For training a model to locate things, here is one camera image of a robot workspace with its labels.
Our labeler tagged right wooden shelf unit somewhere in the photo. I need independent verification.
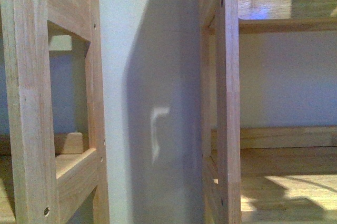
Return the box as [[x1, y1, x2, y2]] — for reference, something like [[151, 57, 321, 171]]
[[199, 0, 336, 223]]

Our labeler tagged wooden shelf unit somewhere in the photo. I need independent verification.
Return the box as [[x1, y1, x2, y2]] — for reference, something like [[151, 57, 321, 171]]
[[1, 0, 110, 223], [199, 0, 336, 223]]

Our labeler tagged left wooden shelf unit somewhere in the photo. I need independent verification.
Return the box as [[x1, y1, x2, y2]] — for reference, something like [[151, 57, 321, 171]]
[[1, 0, 110, 223]]

